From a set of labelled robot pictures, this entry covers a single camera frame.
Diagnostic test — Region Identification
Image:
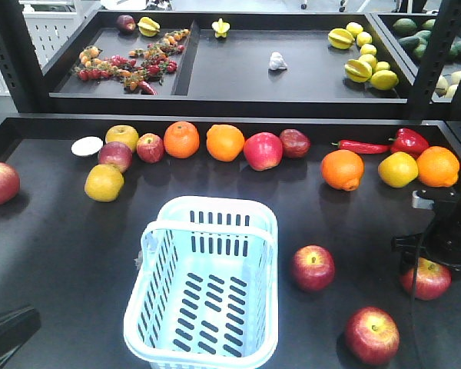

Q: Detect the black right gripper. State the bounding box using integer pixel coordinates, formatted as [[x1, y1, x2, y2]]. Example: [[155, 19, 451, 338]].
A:
[[391, 188, 461, 278]]

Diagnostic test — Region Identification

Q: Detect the light blue plastic basket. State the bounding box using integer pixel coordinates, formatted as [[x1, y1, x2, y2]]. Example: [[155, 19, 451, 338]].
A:
[[123, 196, 278, 368]]

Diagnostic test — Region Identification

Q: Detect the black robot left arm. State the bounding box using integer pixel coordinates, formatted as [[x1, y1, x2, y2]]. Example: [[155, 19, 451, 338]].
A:
[[0, 305, 41, 368]]

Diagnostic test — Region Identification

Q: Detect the orange far right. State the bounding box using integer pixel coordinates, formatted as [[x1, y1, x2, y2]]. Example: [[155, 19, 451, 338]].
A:
[[416, 146, 460, 188]]

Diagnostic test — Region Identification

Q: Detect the orange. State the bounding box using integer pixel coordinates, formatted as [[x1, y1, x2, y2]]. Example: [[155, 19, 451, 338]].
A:
[[320, 149, 364, 191], [416, 146, 460, 188], [163, 121, 200, 159], [206, 124, 245, 162]]

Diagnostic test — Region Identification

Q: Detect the yellow apple right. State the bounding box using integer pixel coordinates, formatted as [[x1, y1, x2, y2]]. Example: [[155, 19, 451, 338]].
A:
[[377, 151, 419, 188]]

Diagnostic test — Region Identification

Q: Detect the yellow apple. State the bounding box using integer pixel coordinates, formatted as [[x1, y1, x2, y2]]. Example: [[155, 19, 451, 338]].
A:
[[377, 151, 419, 188], [104, 125, 139, 152], [84, 164, 124, 202]]

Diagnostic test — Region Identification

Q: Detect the red bell pepper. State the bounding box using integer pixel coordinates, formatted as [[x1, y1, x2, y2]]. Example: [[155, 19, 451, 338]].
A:
[[390, 128, 429, 158]]

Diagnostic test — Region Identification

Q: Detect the red chili pepper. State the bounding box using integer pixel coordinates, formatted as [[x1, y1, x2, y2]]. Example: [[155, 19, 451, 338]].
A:
[[331, 139, 390, 155]]

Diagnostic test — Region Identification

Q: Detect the yellow lemon front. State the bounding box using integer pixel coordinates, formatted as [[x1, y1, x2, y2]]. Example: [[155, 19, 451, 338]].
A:
[[370, 70, 399, 91]]

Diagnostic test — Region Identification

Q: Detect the dark red apple row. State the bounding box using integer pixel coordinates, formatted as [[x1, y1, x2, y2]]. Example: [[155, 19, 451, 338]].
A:
[[279, 128, 311, 158]]

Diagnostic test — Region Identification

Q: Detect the starfruit lower right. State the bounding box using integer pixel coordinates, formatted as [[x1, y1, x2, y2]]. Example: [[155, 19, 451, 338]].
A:
[[344, 59, 373, 83]]

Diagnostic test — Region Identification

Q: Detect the starfruit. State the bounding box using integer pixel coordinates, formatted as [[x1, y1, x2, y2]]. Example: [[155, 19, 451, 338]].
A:
[[138, 16, 161, 37], [327, 28, 355, 50], [344, 59, 373, 83], [211, 18, 231, 38]]

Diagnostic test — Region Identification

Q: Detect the large red apple row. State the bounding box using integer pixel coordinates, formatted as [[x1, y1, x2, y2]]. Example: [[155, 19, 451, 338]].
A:
[[243, 132, 283, 171]]

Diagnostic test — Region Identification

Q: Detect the starfruit upper right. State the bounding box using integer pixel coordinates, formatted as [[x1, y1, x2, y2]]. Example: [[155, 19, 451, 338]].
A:
[[327, 28, 355, 50]]

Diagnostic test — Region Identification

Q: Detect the white garlic bulb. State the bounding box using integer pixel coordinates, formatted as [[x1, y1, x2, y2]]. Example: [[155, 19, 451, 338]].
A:
[[268, 52, 288, 71]]

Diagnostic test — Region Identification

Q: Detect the orange left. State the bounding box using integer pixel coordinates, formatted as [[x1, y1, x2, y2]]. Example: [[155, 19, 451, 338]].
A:
[[163, 121, 200, 159]]

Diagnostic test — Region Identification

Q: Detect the starfruit upper middle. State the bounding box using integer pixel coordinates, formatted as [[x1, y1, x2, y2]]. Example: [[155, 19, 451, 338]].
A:
[[211, 18, 231, 38]]

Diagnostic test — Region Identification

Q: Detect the small red apple row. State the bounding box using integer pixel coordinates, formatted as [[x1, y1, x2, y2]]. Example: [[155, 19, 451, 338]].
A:
[[136, 133, 165, 164]]

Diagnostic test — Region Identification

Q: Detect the yellow apple back left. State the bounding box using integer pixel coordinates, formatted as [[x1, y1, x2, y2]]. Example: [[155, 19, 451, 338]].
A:
[[104, 125, 139, 152]]

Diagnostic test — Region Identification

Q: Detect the cherry tomato pile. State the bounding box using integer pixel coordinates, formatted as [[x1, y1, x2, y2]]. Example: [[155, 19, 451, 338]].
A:
[[71, 28, 191, 95]]

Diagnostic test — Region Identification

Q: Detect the starfruit upper left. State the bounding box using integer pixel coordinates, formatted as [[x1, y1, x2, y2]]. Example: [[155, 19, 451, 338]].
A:
[[138, 16, 161, 37]]

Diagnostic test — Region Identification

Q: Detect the black upper display tray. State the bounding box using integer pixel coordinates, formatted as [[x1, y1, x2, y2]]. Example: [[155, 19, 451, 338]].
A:
[[43, 10, 413, 118]]

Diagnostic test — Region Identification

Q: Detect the black wooden display stand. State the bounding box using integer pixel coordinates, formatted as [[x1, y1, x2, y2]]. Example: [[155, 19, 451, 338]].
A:
[[0, 117, 461, 368]]

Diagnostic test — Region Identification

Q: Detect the dark apple upper tray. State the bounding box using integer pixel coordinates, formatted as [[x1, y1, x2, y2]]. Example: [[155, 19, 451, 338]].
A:
[[116, 15, 136, 35]]

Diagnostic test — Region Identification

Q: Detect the red apple far corner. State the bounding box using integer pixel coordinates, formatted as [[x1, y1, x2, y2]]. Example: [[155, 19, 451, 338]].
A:
[[0, 162, 20, 205]]

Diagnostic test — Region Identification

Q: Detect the black cable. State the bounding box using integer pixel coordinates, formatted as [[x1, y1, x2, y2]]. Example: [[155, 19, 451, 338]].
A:
[[406, 230, 427, 369]]

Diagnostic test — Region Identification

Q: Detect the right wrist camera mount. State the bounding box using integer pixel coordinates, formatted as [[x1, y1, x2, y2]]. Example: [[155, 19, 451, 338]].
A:
[[411, 187, 460, 211]]

